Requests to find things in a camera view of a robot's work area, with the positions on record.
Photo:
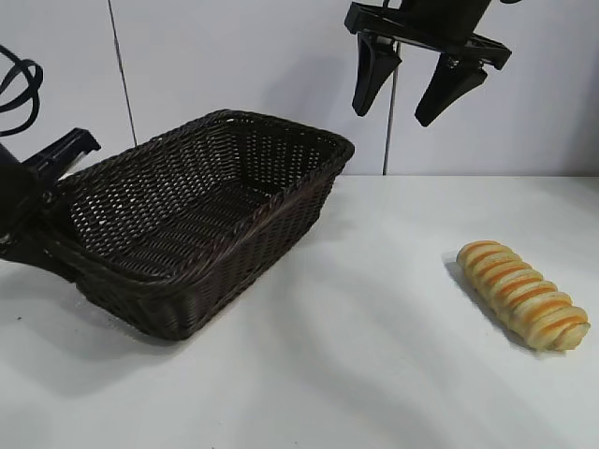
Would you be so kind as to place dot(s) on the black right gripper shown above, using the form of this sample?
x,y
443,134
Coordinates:
x,y
435,21

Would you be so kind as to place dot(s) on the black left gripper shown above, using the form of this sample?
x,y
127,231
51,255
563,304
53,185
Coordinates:
x,y
18,187

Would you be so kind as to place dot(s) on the dark brown woven basket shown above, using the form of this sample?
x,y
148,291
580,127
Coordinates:
x,y
196,224

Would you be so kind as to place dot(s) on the long ridged bread loaf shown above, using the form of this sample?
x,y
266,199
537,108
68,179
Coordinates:
x,y
521,294

